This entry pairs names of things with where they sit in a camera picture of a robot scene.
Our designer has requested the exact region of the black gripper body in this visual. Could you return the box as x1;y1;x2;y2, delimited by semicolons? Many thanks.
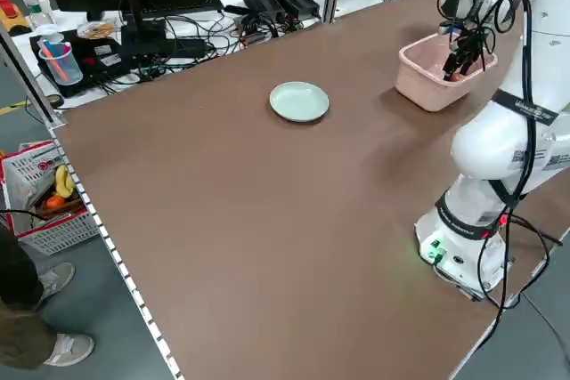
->
447;27;487;61

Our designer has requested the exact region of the pale pink storage box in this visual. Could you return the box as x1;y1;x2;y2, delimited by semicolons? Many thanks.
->
397;32;499;113

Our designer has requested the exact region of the green round plate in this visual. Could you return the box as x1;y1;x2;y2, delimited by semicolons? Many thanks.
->
268;81;331;124

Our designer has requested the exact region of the black keyboard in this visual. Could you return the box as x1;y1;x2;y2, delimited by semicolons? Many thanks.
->
142;0;225;16

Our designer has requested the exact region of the black flat case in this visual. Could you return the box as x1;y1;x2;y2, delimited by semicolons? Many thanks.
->
28;28;134;100

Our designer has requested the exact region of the clear measuring cup with pens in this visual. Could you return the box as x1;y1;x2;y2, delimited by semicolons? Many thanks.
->
38;40;85;86

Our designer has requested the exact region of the yellow banana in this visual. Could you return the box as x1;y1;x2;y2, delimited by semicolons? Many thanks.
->
53;164;77;199

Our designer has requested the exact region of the white plastic basket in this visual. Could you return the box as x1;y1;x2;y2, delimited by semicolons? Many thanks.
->
0;140;100;257

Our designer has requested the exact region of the person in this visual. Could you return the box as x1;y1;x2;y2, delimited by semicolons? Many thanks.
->
0;222;96;373

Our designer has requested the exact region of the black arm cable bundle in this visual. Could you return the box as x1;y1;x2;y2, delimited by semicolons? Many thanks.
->
437;0;565;336

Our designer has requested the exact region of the black desk cable tangle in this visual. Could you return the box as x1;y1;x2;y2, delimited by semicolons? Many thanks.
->
95;10;308;87

